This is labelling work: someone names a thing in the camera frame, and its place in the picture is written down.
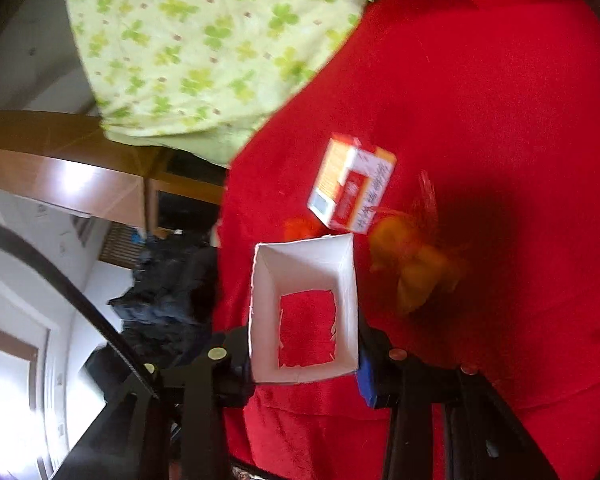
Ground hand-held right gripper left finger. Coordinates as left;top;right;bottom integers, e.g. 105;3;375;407
67;327;256;480

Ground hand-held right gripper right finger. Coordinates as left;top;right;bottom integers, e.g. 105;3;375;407
355;310;561;480

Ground yellow candy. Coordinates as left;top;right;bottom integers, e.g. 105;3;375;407
370;170;468;313

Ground blue and white carton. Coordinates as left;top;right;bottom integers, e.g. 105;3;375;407
248;232;359;385

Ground red wrapper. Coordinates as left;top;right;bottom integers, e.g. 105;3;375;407
284;216;326;242

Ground orange white medicine box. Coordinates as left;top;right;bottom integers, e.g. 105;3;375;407
306;132;397;235

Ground black puffer jacket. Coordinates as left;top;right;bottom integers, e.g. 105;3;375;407
87;240;221;376

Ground wooden lattice door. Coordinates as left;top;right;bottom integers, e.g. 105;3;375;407
98;223;146;266

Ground wooden pillar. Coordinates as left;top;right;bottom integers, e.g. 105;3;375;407
0;110;226;233

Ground red blanket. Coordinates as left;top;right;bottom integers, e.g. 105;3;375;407
212;0;600;480

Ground green clover print quilt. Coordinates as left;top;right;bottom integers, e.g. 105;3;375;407
62;0;372;168

